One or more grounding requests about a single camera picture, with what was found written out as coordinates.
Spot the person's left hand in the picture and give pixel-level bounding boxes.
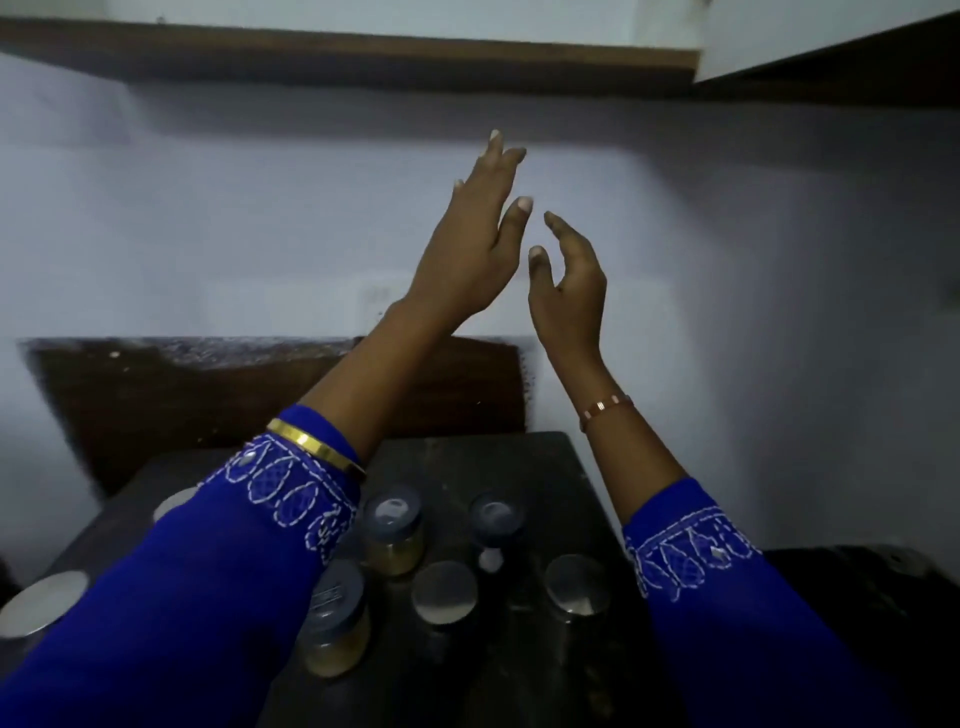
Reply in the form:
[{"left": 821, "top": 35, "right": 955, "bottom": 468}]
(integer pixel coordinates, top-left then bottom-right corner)
[{"left": 403, "top": 129, "right": 535, "bottom": 337}]

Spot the person's right hand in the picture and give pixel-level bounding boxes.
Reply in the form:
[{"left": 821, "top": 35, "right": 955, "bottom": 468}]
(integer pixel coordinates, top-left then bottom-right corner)
[{"left": 527, "top": 212, "right": 612, "bottom": 385}]

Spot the black pepper jar grey lid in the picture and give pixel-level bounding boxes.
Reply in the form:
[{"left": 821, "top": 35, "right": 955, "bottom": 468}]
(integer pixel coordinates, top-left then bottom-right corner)
[{"left": 468, "top": 491, "right": 528, "bottom": 577}]

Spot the cloves jar silver lid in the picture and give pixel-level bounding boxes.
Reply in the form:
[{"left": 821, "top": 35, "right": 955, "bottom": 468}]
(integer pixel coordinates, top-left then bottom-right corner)
[{"left": 543, "top": 553, "right": 615, "bottom": 654}]

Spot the brown wooden wall cabinet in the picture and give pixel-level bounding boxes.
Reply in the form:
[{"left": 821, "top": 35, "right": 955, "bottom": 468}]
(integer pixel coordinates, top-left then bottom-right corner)
[{"left": 0, "top": 0, "right": 960, "bottom": 106}]

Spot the garam masala jar grey lid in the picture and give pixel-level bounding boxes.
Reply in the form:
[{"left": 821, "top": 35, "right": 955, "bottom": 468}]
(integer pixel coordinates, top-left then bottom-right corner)
[{"left": 363, "top": 485, "right": 427, "bottom": 579}]

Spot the brown wooden cabinet door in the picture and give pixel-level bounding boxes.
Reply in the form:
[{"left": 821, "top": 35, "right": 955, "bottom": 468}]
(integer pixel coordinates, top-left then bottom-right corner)
[{"left": 693, "top": 0, "right": 960, "bottom": 106}]

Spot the coriander powder jar grey lid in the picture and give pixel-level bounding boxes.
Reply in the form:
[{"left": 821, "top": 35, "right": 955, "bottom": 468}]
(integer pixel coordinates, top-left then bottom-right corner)
[{"left": 298, "top": 560, "right": 373, "bottom": 680}]

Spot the green fennel jar silver lid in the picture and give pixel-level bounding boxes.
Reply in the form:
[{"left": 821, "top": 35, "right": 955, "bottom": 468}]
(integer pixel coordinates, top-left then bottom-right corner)
[{"left": 152, "top": 485, "right": 202, "bottom": 525}]

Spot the person's right forearm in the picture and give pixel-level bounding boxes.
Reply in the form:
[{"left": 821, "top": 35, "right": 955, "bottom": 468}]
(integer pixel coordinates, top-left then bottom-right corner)
[{"left": 554, "top": 363, "right": 690, "bottom": 526}]

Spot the person's left forearm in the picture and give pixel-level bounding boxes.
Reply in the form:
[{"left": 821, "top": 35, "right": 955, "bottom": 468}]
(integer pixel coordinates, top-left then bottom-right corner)
[{"left": 299, "top": 296, "right": 460, "bottom": 466}]

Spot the gold bangle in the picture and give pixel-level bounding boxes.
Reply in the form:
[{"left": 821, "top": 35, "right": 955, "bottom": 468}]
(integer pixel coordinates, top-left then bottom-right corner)
[{"left": 266, "top": 417, "right": 369, "bottom": 481}]

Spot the pink beaded bracelet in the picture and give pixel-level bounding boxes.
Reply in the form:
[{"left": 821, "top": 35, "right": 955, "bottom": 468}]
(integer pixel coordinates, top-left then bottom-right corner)
[{"left": 578, "top": 393, "right": 635, "bottom": 434}]

